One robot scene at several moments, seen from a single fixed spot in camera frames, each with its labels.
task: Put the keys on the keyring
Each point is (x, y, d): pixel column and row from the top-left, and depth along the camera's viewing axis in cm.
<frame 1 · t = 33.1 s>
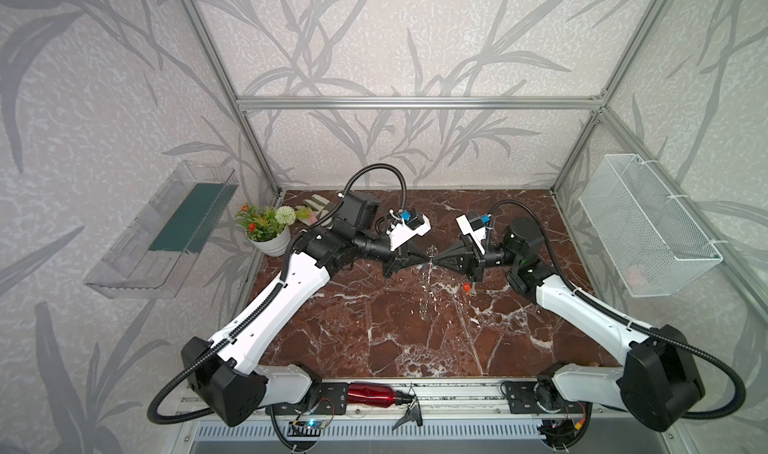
left hand: (429, 251, 64), fingers closed
right hand: (436, 254, 66), fingers closed
red capped key: (467, 287, 95), on the table
artificial green plant with flowers: (263, 223, 90), point 17 cm above the table

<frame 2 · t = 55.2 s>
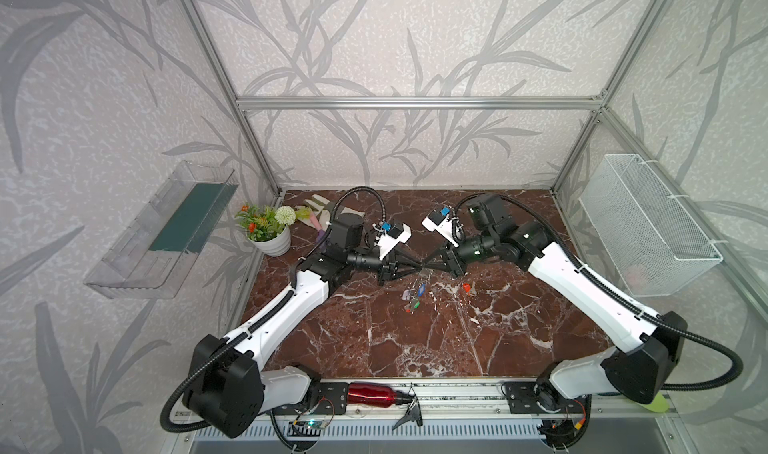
left hand: (420, 260, 69), fingers closed
right hand: (425, 253, 69), fingers closed
bunch of coloured keys: (413, 295, 69), point 23 cm above the table
the other named things where they were.

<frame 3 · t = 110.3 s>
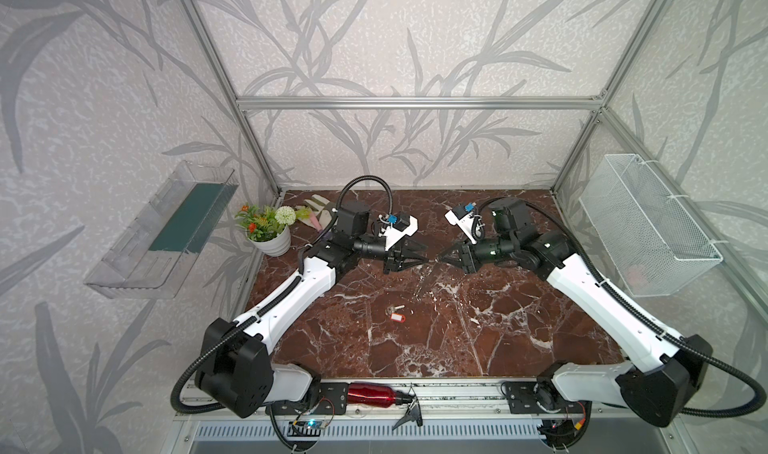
left hand: (426, 247, 69), fingers open
right hand: (441, 247, 70), fingers closed
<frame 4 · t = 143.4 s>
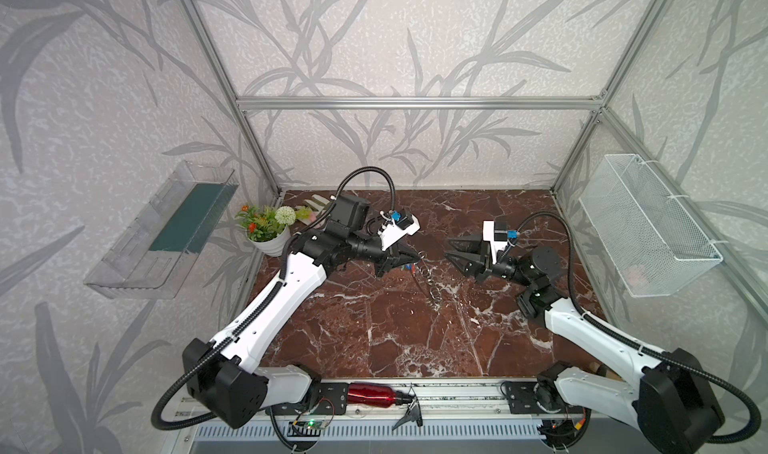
left hand: (418, 249, 67), fingers closed
right hand: (448, 239, 66), fingers open
